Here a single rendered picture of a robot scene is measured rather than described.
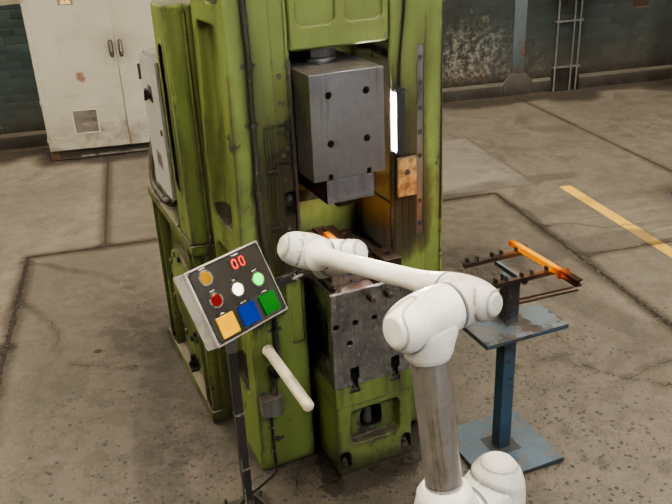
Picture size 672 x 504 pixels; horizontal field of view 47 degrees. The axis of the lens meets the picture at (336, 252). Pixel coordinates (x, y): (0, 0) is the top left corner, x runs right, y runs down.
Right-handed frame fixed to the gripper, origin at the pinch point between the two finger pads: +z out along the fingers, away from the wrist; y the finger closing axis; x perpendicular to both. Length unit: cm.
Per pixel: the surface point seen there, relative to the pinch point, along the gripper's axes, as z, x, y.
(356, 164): -11, 27, 47
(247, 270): 13.1, 8.0, -2.5
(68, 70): 463, 243, 236
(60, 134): 504, 194, 221
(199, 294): 13.1, 8.0, -25.0
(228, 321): 12.4, -4.8, -19.6
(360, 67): -29, 58, 51
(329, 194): -1.7, 20.6, 36.3
